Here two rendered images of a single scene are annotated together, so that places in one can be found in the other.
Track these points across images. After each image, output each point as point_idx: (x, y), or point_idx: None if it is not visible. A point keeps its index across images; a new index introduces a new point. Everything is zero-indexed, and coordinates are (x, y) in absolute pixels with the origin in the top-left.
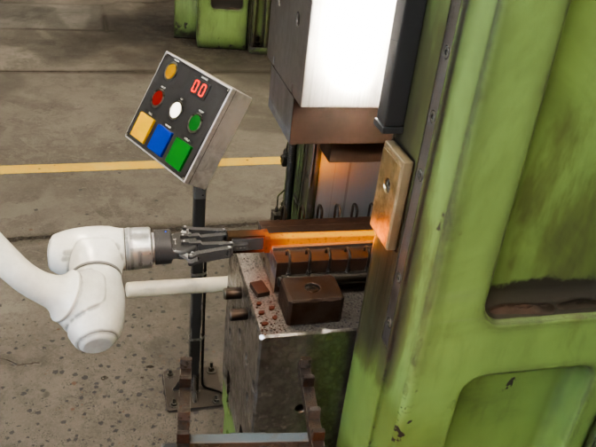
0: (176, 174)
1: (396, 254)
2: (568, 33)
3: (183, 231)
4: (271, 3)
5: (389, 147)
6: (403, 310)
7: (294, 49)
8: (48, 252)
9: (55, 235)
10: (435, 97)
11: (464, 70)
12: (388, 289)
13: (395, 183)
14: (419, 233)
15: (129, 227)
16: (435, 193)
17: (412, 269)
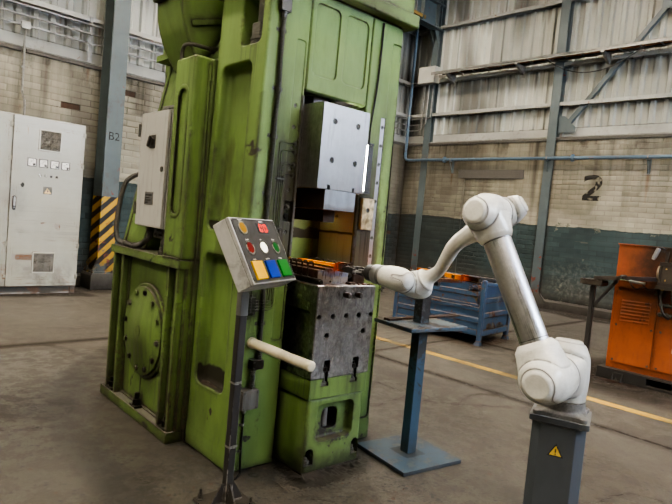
0: (291, 278)
1: (369, 231)
2: None
3: (356, 270)
4: (320, 163)
5: (366, 198)
6: (374, 246)
7: (353, 175)
8: (413, 276)
9: (407, 271)
10: (376, 177)
11: (384, 167)
12: (368, 245)
13: (372, 207)
14: (376, 218)
15: (380, 266)
16: (380, 203)
17: (375, 231)
